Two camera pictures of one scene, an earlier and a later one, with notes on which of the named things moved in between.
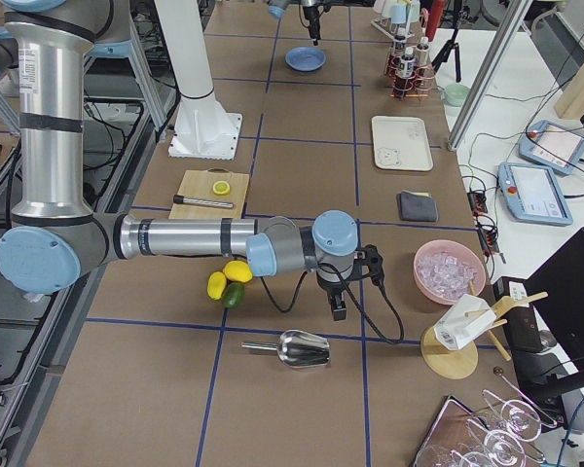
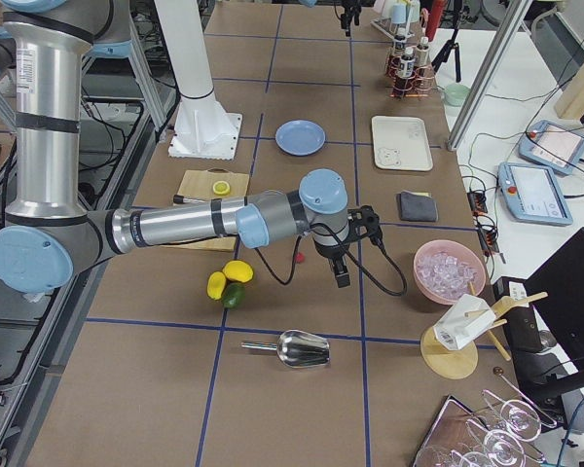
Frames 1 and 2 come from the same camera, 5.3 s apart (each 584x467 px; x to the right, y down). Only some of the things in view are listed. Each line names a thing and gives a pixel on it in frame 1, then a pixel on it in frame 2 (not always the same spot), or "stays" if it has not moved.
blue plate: x=305 y=58 -> x=301 y=137
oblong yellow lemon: x=216 y=284 stays
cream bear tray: x=400 y=143 stays
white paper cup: x=464 y=319 stays
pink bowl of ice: x=445 y=270 stays
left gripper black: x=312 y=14 -> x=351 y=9
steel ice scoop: x=296 y=348 stays
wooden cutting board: x=199 y=185 stays
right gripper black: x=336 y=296 -> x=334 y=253
